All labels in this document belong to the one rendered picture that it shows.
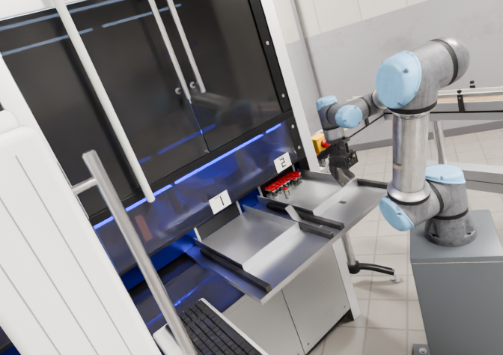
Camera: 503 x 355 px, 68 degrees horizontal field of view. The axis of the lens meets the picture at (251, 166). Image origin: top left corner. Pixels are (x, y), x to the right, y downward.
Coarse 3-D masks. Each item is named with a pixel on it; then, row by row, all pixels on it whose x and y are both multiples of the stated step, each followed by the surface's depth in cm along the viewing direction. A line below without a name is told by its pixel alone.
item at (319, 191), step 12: (312, 180) 166; (324, 180) 162; (336, 180) 157; (300, 192) 159; (312, 192) 155; (324, 192) 152; (336, 192) 142; (288, 204) 146; (300, 204) 149; (312, 204) 146; (324, 204) 139
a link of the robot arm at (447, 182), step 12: (432, 168) 115; (444, 168) 113; (456, 168) 111; (432, 180) 109; (444, 180) 107; (456, 180) 107; (444, 192) 108; (456, 192) 108; (444, 204) 108; (456, 204) 110
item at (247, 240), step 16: (240, 224) 150; (256, 224) 146; (272, 224) 142; (288, 224) 136; (208, 240) 146; (224, 240) 142; (240, 240) 139; (256, 240) 135; (272, 240) 125; (224, 256) 128; (240, 256) 129; (256, 256) 122
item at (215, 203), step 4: (224, 192) 143; (216, 196) 141; (224, 196) 143; (228, 196) 144; (212, 200) 140; (216, 200) 141; (220, 200) 142; (224, 200) 143; (228, 200) 144; (212, 204) 140; (216, 204) 141; (220, 204) 142; (228, 204) 144; (212, 208) 140; (216, 208) 141; (220, 208) 142; (216, 212) 141
